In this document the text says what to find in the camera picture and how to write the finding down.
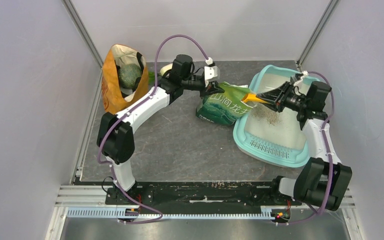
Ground aluminium frame post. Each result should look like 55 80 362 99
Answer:
61 0 104 67
296 0 340 70

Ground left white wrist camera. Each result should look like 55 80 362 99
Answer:
204 57 220 87

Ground brown paper grocery bag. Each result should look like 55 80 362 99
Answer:
101 44 149 114

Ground white oval toy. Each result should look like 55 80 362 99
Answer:
159 63 173 76

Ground yellow plastic scoop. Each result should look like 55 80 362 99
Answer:
241 93 269 104

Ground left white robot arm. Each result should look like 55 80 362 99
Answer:
97 54 224 204

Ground slotted cable duct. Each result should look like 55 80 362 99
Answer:
66 207 275 221

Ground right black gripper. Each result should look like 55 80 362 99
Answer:
256 81 309 113

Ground grey litter pile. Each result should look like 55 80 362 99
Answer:
251 103 281 126

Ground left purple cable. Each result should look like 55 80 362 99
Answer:
96 34 214 225

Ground aluminium frame post right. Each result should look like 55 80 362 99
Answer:
296 0 340 70

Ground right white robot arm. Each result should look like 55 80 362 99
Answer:
256 81 353 212

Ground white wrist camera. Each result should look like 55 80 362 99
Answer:
204 57 220 87
290 70 309 90

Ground teal litter box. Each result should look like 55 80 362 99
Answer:
233 65 309 168

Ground green toy in bag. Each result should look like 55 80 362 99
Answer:
117 63 143 90

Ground green litter bag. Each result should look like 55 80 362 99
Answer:
195 82 256 126

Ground aluminium frame post left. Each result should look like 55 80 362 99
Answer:
61 0 104 67

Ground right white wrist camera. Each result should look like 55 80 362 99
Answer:
290 70 309 90

